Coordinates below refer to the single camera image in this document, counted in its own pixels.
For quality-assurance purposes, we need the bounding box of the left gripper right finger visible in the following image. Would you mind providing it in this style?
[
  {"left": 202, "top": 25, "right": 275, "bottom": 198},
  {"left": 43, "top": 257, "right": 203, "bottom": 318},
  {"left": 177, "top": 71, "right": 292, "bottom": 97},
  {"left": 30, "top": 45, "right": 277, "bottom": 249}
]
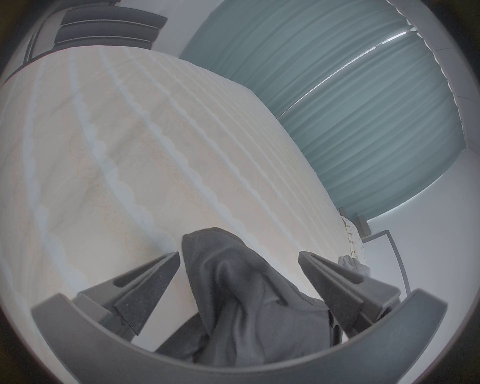
[{"left": 298, "top": 250, "right": 401, "bottom": 334}]

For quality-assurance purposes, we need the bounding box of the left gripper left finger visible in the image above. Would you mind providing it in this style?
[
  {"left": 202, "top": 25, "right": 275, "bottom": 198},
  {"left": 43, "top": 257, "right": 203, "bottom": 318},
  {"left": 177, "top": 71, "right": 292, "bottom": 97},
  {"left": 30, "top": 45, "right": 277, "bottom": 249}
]
[{"left": 77, "top": 251, "right": 181, "bottom": 336}]

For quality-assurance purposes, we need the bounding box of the black T-shirt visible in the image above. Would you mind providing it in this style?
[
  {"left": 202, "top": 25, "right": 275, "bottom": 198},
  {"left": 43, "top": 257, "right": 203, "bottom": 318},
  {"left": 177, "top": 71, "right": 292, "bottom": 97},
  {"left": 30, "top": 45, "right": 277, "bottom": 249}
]
[{"left": 154, "top": 227, "right": 343, "bottom": 366}]

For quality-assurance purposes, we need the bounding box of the bed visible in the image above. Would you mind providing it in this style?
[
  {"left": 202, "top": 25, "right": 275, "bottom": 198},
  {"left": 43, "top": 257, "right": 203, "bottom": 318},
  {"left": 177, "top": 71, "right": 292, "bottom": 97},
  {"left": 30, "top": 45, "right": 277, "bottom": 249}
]
[{"left": 0, "top": 46, "right": 411, "bottom": 361}]

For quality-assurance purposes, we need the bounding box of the grey garment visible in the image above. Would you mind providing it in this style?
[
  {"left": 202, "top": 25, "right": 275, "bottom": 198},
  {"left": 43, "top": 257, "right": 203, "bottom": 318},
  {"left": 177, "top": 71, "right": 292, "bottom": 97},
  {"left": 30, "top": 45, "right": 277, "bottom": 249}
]
[{"left": 337, "top": 255, "right": 371, "bottom": 278}]

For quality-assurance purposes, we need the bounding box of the white printed pillow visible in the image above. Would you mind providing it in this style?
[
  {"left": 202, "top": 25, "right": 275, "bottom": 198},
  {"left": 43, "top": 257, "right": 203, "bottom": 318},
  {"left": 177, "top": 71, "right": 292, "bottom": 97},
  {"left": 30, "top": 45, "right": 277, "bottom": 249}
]
[{"left": 338, "top": 210, "right": 366, "bottom": 263}]

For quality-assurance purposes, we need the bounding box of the blue-green curtain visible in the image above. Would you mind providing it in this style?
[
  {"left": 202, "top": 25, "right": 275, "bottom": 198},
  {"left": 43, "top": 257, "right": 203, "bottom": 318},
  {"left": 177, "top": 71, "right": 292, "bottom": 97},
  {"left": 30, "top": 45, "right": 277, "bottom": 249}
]
[
  {"left": 279, "top": 30, "right": 467, "bottom": 222},
  {"left": 179, "top": 0, "right": 409, "bottom": 119}
]

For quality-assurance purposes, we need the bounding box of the black chest of drawers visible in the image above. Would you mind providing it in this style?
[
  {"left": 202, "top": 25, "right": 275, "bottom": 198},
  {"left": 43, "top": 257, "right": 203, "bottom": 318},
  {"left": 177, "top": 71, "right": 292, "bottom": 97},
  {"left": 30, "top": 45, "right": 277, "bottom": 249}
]
[{"left": 53, "top": 7, "right": 169, "bottom": 52}]

